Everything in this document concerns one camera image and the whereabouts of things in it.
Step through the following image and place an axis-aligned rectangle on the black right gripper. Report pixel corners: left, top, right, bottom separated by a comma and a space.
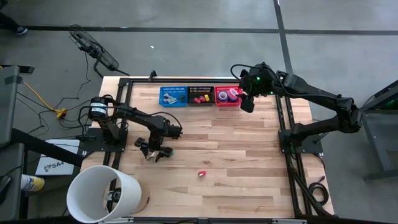
239, 63, 274, 98

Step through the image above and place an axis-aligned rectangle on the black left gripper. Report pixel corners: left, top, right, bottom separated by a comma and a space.
135, 129, 174, 162

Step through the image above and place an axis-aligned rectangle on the red plastic basket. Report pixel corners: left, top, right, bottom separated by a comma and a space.
214, 85, 243, 108

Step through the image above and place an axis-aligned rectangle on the blue plastic basket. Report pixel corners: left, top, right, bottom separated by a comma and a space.
159, 86, 189, 108

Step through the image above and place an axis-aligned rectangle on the black plastic basket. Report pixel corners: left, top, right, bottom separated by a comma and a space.
187, 86, 216, 106

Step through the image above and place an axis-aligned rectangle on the white lamp shade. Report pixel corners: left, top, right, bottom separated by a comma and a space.
66, 164, 143, 224

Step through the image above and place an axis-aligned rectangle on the white printed box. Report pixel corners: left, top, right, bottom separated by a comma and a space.
35, 139, 80, 177

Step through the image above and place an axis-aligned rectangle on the black diagonal stand beam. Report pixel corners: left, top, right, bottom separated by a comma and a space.
11, 128, 85, 167

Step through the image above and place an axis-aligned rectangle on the yellow white bottle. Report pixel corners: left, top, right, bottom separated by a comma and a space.
21, 174, 45, 192

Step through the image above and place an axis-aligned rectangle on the gray plastic panel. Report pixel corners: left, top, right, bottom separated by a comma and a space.
0, 142, 25, 221
0, 64, 35, 147

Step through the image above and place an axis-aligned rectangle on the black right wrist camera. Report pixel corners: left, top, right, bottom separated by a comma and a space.
239, 95, 256, 113

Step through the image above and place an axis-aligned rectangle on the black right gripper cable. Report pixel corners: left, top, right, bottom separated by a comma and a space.
230, 63, 250, 83

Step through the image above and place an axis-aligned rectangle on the black metal table frame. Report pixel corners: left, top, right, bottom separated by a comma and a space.
102, 77, 335, 218

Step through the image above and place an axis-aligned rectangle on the silver metal bracket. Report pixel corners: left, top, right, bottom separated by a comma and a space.
98, 217, 134, 224
272, 218, 308, 224

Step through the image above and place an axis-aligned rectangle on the yellow power cable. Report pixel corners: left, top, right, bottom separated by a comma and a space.
0, 64, 67, 119

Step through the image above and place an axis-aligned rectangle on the black floor cable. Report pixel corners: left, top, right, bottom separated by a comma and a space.
15, 51, 100, 134

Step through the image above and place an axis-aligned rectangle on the dark coiled cable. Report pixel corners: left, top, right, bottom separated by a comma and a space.
308, 175, 330, 207

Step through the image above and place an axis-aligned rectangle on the gray metal table frame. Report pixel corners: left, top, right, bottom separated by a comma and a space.
360, 79, 398, 182

